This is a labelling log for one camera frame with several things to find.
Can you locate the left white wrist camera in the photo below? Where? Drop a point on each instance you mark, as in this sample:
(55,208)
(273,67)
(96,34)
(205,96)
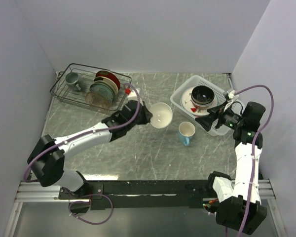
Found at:
(132,95)

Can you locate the dark red plate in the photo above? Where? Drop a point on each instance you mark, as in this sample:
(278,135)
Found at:
(109,75)

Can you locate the grey ceramic mug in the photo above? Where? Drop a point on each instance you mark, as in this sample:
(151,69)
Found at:
(73,82)

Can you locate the dark striped bottom bowl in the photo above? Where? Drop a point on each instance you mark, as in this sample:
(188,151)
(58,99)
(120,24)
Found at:
(202,95)

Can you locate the black wire dish rack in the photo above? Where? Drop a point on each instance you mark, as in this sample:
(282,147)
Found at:
(61,91)

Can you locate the light blue mug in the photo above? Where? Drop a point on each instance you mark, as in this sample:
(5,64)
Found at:
(186,132)

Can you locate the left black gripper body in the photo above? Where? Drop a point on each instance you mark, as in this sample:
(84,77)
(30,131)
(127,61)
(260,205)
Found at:
(140,120)

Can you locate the clear brown glass plate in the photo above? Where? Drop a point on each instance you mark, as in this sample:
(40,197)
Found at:
(96,99)

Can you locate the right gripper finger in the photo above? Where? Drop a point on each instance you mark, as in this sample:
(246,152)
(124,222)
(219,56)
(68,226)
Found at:
(206,121)
(215,109)

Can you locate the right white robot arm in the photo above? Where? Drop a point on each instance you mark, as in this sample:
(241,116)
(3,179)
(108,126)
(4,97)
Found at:
(238,204)

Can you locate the teal patterned plate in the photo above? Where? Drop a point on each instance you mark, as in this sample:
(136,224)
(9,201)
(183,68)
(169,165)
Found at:
(103,90)

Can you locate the white light blue bowl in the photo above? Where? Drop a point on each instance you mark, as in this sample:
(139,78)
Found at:
(161,115)

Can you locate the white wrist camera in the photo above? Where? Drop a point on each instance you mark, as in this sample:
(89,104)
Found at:
(230,97)
(132,95)

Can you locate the white watermelon pattern plate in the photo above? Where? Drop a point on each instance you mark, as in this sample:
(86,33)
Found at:
(190,108)

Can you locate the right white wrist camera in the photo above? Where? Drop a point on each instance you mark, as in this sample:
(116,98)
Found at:
(230,97)

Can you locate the white top bowl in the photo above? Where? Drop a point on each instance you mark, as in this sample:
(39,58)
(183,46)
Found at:
(199,109)

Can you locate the cream plate in rack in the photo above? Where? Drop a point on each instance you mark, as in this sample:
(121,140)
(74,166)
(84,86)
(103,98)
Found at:
(108,82)

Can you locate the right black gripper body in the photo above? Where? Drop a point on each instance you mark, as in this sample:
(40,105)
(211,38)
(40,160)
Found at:
(229,119)

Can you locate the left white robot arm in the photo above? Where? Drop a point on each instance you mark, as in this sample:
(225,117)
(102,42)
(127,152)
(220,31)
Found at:
(48,157)

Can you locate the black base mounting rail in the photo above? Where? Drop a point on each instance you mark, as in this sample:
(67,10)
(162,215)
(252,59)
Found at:
(145,193)

